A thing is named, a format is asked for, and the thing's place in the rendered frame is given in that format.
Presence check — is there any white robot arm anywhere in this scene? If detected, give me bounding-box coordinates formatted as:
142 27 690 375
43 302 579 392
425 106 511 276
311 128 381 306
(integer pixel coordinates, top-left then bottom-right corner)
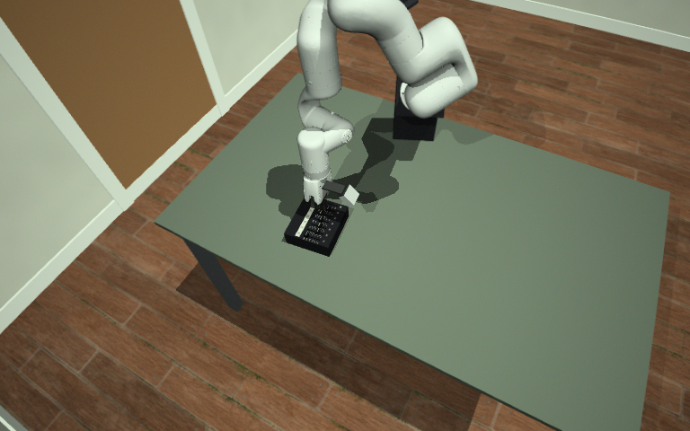
296 0 478 180

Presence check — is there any black lighting desk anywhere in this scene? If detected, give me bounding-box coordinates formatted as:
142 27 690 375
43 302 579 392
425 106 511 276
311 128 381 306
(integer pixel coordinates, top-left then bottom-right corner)
284 198 349 257

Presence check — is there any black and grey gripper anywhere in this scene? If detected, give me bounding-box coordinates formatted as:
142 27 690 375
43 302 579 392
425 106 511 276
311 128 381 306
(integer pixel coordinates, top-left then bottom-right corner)
304 169 332 210

